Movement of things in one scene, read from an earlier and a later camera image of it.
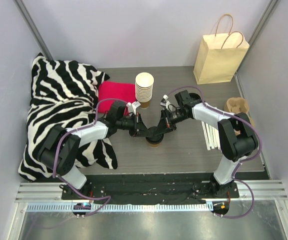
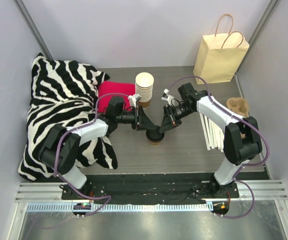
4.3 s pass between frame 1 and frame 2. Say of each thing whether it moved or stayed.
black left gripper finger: moved
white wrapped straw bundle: stayed
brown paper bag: stayed
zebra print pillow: stayed
